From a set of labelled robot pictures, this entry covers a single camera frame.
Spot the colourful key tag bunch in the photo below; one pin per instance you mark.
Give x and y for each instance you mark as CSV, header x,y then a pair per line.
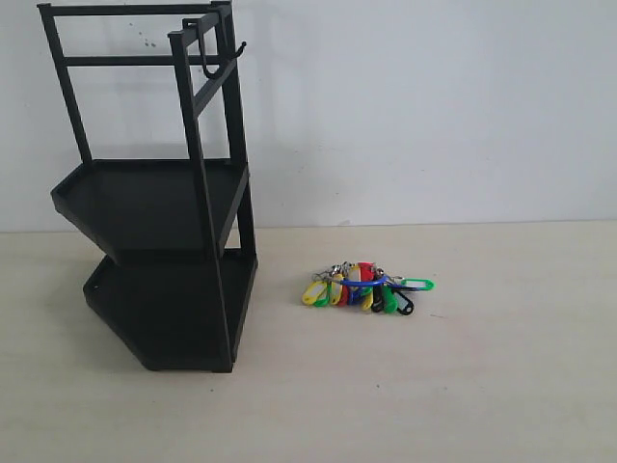
x,y
366,286

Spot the black two-tier metal rack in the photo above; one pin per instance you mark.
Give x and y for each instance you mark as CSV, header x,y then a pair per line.
x,y
177,235

